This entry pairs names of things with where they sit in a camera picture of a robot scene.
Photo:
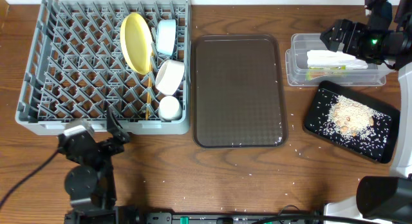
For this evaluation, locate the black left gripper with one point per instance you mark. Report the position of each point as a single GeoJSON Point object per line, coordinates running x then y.
{"type": "Point", "coordinates": [105, 147]}

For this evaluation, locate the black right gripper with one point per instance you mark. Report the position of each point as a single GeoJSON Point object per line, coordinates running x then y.
{"type": "Point", "coordinates": [356, 30]}

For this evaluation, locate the pale green plastic cup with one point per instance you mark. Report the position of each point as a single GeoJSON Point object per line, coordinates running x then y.
{"type": "Point", "coordinates": [170, 109]}

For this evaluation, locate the wooden chopstick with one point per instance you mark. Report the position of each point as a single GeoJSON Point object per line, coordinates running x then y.
{"type": "Point", "coordinates": [149, 99]}
{"type": "Point", "coordinates": [150, 69]}

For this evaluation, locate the green snack wrapper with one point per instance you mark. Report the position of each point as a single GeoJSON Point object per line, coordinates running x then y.
{"type": "Point", "coordinates": [317, 72]}

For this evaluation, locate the white pink bowl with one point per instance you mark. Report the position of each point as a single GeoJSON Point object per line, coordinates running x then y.
{"type": "Point", "coordinates": [169, 77]}

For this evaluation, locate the yellow plastic plate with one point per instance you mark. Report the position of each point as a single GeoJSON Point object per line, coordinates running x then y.
{"type": "Point", "coordinates": [136, 43]}

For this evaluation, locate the light blue bowl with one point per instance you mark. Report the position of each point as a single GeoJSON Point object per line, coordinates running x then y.
{"type": "Point", "coordinates": [166, 36]}

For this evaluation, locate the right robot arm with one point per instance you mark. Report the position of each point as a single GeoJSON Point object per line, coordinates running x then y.
{"type": "Point", "coordinates": [383, 198]}

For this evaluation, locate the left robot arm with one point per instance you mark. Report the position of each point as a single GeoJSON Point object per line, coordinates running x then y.
{"type": "Point", "coordinates": [91, 184]}

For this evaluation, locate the grey plastic dishwasher rack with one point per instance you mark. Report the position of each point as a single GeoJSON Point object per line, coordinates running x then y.
{"type": "Point", "coordinates": [76, 68]}

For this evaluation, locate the black waste tray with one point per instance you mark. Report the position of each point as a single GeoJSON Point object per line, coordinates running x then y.
{"type": "Point", "coordinates": [378, 147]}

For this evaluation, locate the clear plastic waste bin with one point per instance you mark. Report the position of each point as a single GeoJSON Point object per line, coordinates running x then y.
{"type": "Point", "coordinates": [296, 66]}

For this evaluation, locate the rice and food scraps pile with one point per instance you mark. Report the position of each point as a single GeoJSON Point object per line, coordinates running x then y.
{"type": "Point", "coordinates": [351, 119]}

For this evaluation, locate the dark brown serving tray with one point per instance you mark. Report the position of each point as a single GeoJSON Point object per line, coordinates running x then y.
{"type": "Point", "coordinates": [238, 92]}

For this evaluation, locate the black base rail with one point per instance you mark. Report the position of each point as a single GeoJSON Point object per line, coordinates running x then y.
{"type": "Point", "coordinates": [209, 218]}

